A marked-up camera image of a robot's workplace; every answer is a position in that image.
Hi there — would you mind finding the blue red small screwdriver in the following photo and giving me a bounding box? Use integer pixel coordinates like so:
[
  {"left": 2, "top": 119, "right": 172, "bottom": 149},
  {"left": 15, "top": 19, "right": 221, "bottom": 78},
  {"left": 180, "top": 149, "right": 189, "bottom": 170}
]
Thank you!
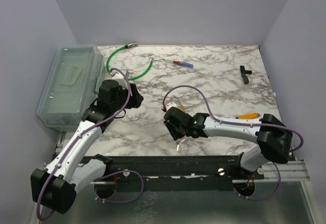
[{"left": 173, "top": 61, "right": 194, "bottom": 69}]

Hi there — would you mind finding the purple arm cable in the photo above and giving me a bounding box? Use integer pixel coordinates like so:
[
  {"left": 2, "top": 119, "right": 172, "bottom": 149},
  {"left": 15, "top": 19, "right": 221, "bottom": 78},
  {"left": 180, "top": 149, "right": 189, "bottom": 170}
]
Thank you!
[
  {"left": 36, "top": 67, "right": 145, "bottom": 221},
  {"left": 162, "top": 85, "right": 305, "bottom": 201}
]

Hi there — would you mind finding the clear plastic storage box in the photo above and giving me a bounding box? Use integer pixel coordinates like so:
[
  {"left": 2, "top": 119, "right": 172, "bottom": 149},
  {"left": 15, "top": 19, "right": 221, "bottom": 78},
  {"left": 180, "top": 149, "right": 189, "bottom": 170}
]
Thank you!
[{"left": 37, "top": 45, "right": 105, "bottom": 132}]

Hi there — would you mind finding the aluminium extrusion rail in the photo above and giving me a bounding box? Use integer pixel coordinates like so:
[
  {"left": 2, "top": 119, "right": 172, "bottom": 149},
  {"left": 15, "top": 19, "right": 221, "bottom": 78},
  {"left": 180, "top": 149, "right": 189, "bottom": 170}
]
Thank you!
[{"left": 255, "top": 160, "right": 310, "bottom": 182}]

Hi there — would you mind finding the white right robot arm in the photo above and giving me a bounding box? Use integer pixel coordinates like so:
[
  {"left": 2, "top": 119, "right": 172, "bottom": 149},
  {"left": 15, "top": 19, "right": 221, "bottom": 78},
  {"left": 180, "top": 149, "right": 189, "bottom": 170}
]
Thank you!
[{"left": 164, "top": 107, "right": 293, "bottom": 179}]

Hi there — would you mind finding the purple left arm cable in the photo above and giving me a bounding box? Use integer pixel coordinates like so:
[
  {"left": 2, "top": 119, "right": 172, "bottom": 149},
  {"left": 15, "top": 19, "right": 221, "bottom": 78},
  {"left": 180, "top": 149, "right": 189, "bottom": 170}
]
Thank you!
[{"left": 36, "top": 67, "right": 145, "bottom": 221}]

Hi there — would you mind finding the yellow utility knife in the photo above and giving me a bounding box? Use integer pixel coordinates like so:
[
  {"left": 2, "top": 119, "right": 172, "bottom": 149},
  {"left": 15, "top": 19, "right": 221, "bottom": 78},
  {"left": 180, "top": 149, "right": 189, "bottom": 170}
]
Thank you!
[{"left": 236, "top": 113, "right": 260, "bottom": 120}]

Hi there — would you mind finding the black T-shaped tool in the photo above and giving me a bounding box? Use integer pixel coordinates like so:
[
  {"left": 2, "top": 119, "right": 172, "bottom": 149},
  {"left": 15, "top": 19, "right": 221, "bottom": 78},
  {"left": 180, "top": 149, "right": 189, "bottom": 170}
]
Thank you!
[{"left": 240, "top": 65, "right": 252, "bottom": 85}]

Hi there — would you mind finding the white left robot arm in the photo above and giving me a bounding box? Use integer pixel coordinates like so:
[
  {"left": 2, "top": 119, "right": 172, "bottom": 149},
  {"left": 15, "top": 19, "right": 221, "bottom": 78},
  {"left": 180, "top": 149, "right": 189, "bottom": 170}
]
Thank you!
[{"left": 31, "top": 79, "right": 144, "bottom": 214}]

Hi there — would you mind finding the green cable lock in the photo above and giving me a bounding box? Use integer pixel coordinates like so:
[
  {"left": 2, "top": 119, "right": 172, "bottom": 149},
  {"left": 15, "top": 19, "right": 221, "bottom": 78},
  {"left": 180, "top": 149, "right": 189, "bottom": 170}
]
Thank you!
[{"left": 105, "top": 43, "right": 153, "bottom": 81}]

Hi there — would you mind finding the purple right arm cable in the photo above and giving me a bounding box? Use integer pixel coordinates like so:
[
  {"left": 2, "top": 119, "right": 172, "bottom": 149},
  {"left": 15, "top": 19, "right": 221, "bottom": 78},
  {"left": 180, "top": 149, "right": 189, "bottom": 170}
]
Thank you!
[{"left": 162, "top": 85, "right": 305, "bottom": 201}]

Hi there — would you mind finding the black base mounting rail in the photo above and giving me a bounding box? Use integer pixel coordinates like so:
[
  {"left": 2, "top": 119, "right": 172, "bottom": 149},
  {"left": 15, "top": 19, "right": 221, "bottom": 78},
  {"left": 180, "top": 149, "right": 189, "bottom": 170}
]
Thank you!
[{"left": 95, "top": 155, "right": 264, "bottom": 191}]

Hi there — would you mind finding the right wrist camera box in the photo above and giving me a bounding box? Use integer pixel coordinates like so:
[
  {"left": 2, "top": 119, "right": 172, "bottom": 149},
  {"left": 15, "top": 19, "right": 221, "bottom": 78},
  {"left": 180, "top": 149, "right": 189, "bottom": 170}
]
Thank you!
[{"left": 162, "top": 102, "right": 178, "bottom": 111}]

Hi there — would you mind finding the brass padlock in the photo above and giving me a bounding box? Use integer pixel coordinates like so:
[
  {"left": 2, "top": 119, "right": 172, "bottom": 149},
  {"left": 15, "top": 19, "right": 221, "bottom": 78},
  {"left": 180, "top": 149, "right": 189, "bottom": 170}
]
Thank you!
[{"left": 173, "top": 96, "right": 185, "bottom": 112}]

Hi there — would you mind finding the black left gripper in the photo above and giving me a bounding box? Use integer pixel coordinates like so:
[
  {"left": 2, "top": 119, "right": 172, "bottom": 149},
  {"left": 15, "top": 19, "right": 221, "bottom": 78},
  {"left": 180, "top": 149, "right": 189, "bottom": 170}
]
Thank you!
[{"left": 112, "top": 83, "right": 144, "bottom": 112}]

